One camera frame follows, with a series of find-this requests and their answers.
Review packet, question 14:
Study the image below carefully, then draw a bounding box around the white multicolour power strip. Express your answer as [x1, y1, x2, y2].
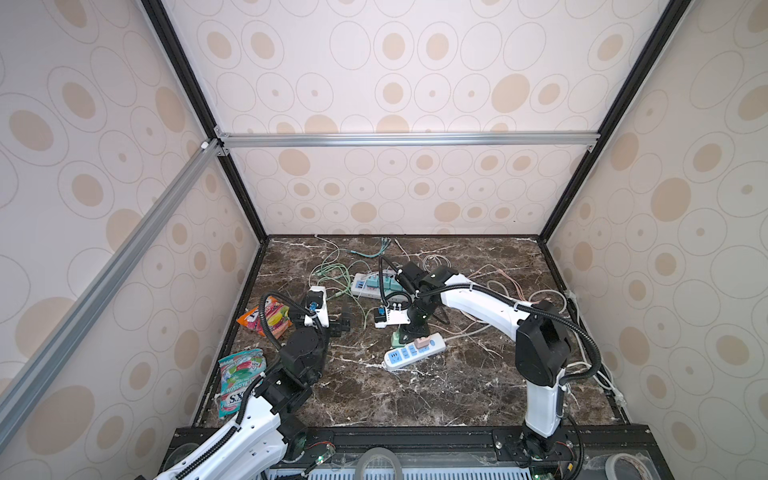
[350, 269, 403, 299]

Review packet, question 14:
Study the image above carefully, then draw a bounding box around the green cable bundle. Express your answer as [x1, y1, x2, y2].
[310, 260, 376, 331]

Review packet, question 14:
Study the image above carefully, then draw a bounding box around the light green charger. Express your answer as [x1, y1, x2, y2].
[391, 329, 410, 348]

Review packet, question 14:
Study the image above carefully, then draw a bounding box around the pink charger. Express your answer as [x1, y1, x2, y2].
[414, 337, 431, 350]

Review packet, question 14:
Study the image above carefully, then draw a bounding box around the thin white usb cable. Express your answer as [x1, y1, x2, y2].
[308, 235, 349, 283]

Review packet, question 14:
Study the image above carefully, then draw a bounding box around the white blue power strip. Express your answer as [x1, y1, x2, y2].
[383, 333, 447, 371]

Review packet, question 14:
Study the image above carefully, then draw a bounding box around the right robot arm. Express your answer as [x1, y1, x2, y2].
[374, 257, 602, 441]

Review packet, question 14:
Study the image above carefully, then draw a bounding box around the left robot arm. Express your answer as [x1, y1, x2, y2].
[158, 286, 349, 479]

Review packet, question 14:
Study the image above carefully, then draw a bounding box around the orange snack bag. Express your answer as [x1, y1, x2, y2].
[237, 296, 290, 339]

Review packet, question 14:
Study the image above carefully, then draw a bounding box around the teal snack bag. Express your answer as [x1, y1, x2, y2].
[217, 348, 266, 419]

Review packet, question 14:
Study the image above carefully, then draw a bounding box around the clear tube loop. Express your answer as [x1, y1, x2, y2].
[353, 446, 404, 480]

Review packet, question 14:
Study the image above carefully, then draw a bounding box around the horizontal aluminium bar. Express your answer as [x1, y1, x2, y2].
[216, 131, 600, 149]

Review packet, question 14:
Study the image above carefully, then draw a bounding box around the tape roll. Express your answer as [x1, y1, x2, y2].
[604, 453, 653, 480]

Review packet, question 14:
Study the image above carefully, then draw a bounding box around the left diagonal aluminium bar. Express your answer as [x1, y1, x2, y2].
[1, 138, 223, 449]

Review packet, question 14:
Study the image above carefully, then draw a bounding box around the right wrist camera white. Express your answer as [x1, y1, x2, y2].
[374, 307, 410, 329]

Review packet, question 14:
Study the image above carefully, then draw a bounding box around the thick white power cord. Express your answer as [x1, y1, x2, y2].
[446, 287, 628, 412]

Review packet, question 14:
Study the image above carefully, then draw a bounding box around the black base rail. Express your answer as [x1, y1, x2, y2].
[160, 418, 673, 479]

